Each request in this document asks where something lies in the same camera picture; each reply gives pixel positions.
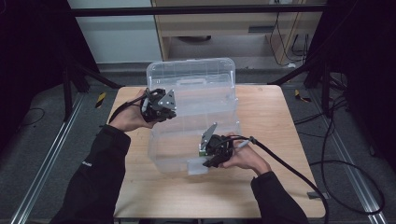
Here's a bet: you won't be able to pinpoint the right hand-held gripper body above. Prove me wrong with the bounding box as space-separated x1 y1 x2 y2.
199 121 238 163

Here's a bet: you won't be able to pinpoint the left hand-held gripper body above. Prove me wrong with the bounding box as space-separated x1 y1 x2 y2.
139 88 178 123

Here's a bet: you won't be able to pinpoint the clear plastic storage box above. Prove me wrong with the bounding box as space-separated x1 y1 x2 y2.
146 57 243 176

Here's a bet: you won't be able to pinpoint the person's left hand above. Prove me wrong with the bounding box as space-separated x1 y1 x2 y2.
108 89 157 133

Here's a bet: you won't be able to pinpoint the person's right hand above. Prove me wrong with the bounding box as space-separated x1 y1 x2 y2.
219 133 273 177

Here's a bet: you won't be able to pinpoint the yellow black striped floor tape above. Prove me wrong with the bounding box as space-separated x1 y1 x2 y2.
94 91 107 109
293 89 313 104

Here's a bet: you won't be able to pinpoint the white cabinet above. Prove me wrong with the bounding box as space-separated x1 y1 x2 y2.
65 0 163 65

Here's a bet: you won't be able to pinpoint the black metal stand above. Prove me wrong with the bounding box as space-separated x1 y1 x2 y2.
267 57 332 119
61 55 124 123

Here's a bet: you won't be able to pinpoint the light wooden desk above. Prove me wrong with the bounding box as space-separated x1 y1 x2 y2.
151 0 325 67

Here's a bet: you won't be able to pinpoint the grey tape strip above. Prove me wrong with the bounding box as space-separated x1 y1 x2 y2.
306 190 330 201

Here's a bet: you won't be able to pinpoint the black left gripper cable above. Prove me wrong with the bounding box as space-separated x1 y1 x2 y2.
107 92 148 124

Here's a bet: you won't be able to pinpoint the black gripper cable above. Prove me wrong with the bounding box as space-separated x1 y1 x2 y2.
107 92 148 124
230 134 332 224

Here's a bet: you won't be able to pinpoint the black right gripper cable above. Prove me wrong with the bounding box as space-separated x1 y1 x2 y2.
230 134 332 224

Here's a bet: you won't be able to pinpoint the black horizontal frame bar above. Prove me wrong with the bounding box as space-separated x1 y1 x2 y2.
66 4 328 18

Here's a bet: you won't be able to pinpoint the black cables under desk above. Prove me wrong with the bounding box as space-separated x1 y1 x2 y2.
268 11 310 68

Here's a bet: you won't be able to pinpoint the aluminium floor rail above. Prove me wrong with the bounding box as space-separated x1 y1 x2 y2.
311 90 389 224
8 92 86 224

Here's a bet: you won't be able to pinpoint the black floor cable loop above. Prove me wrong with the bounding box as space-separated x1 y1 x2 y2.
293 73 386 217

